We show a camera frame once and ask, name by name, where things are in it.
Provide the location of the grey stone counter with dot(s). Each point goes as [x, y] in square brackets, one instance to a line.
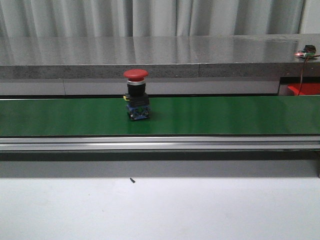
[271, 55]

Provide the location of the green conveyor belt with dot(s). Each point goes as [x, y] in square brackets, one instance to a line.
[206, 115]

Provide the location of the red plastic tray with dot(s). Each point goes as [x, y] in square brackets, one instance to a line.
[305, 89]

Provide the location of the small green circuit board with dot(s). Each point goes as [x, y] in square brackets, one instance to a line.
[306, 55]

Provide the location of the small black sensor box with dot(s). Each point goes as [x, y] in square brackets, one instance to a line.
[309, 49]

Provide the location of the grey pleated curtain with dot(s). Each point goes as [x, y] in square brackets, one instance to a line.
[145, 18]

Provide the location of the aluminium conveyor frame rail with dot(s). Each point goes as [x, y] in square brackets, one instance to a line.
[237, 143]

